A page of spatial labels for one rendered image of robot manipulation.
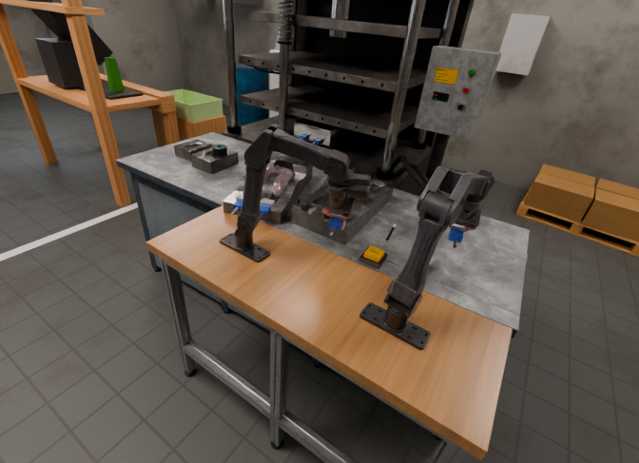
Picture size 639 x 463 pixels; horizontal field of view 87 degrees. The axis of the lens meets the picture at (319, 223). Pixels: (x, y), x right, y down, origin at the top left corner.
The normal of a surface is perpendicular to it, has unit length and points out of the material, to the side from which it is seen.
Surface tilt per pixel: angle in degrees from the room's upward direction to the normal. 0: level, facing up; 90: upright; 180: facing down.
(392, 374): 0
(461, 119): 90
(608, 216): 90
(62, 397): 0
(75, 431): 0
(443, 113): 90
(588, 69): 90
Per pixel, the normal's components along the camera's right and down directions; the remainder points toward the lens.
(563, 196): -0.62, 0.37
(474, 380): 0.08, -0.84
